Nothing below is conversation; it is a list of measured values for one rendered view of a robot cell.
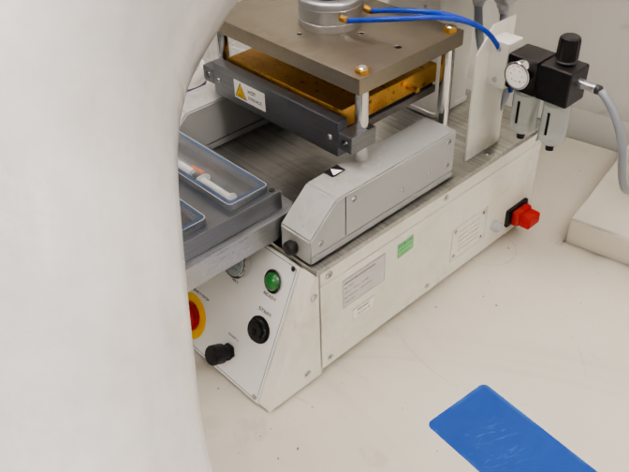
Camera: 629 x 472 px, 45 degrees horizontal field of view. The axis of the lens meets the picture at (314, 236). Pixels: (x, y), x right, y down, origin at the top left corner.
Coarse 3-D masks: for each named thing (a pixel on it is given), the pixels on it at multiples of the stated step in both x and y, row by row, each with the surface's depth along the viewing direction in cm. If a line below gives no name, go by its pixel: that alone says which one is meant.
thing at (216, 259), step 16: (288, 208) 85; (256, 224) 83; (272, 224) 84; (240, 240) 81; (256, 240) 83; (272, 240) 85; (208, 256) 79; (224, 256) 81; (240, 256) 82; (192, 272) 78; (208, 272) 80; (192, 288) 79
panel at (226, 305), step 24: (264, 264) 88; (288, 264) 85; (216, 288) 94; (240, 288) 91; (264, 288) 88; (288, 288) 86; (216, 312) 94; (240, 312) 91; (264, 312) 89; (192, 336) 98; (216, 336) 95; (240, 336) 92; (240, 360) 92; (264, 360) 89; (240, 384) 92; (264, 384) 90
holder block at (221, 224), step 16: (256, 176) 86; (192, 192) 84; (272, 192) 84; (208, 208) 82; (224, 208) 81; (240, 208) 81; (256, 208) 82; (272, 208) 84; (208, 224) 79; (224, 224) 80; (240, 224) 82; (192, 240) 78; (208, 240) 79; (224, 240) 81; (192, 256) 79
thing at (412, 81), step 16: (240, 64) 95; (256, 64) 95; (272, 64) 95; (432, 64) 93; (272, 80) 92; (288, 80) 91; (304, 80) 91; (320, 80) 91; (400, 80) 90; (416, 80) 92; (432, 80) 95; (304, 96) 89; (320, 96) 87; (336, 96) 87; (352, 96) 87; (384, 96) 89; (400, 96) 91; (416, 96) 94; (336, 112) 86; (352, 112) 86; (384, 112) 91
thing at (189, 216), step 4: (180, 200) 81; (180, 204) 81; (184, 204) 81; (184, 208) 80; (188, 208) 80; (192, 208) 80; (184, 212) 80; (188, 212) 80; (192, 212) 80; (196, 212) 79; (184, 216) 79; (188, 216) 79; (192, 216) 79; (196, 216) 79; (200, 216) 79; (184, 220) 78; (188, 220) 78; (192, 220) 78; (196, 220) 78; (184, 224) 78; (188, 224) 78; (192, 224) 78; (184, 228) 77
